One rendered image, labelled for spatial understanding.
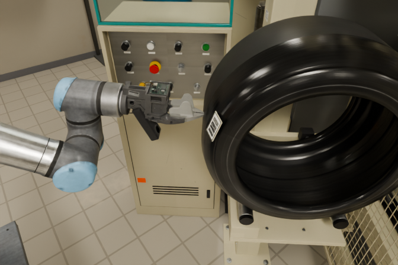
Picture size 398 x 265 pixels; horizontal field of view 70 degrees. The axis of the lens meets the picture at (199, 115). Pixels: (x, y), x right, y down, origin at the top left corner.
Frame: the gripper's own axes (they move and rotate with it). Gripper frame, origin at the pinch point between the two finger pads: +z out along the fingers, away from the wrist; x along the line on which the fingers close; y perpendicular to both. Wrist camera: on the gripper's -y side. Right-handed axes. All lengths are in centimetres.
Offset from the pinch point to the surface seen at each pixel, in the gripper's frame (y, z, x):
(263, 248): -115, 50, 31
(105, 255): -126, -43, 22
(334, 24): 26.7, 28.0, 4.6
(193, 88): -25, -3, 56
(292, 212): -20.7, 29.1, -12.0
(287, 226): -37, 34, -5
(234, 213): -33.2, 15.5, -5.5
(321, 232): -36, 44, -7
